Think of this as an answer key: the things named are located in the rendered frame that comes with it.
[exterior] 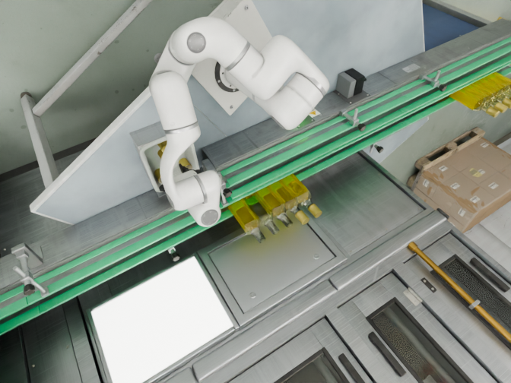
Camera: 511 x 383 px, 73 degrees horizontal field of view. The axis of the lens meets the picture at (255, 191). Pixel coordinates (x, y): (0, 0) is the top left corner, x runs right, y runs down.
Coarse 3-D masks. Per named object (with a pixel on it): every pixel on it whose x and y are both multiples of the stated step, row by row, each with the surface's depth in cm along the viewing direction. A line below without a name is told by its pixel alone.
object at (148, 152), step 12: (144, 144) 107; (156, 144) 118; (192, 144) 117; (144, 156) 109; (156, 156) 121; (180, 156) 127; (192, 156) 121; (156, 168) 125; (192, 168) 128; (156, 180) 125
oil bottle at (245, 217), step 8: (240, 200) 131; (232, 208) 130; (240, 208) 129; (248, 208) 129; (240, 216) 127; (248, 216) 127; (240, 224) 129; (248, 224) 124; (256, 224) 125; (248, 232) 126
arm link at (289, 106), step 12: (288, 84) 90; (300, 84) 88; (312, 84) 87; (252, 96) 98; (276, 96) 91; (288, 96) 88; (300, 96) 88; (312, 96) 88; (264, 108) 95; (276, 108) 89; (288, 108) 88; (300, 108) 89; (312, 108) 91; (276, 120) 91; (288, 120) 90; (300, 120) 91
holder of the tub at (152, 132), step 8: (144, 128) 112; (152, 128) 112; (160, 128) 112; (136, 136) 110; (144, 136) 110; (152, 136) 110; (160, 136) 110; (136, 144) 108; (144, 168) 122; (152, 184) 124; (160, 192) 130
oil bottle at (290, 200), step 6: (270, 186) 135; (276, 186) 135; (282, 186) 134; (276, 192) 133; (282, 192) 133; (288, 192) 132; (282, 198) 131; (288, 198) 131; (294, 198) 130; (288, 204) 129; (294, 204) 130; (288, 210) 131
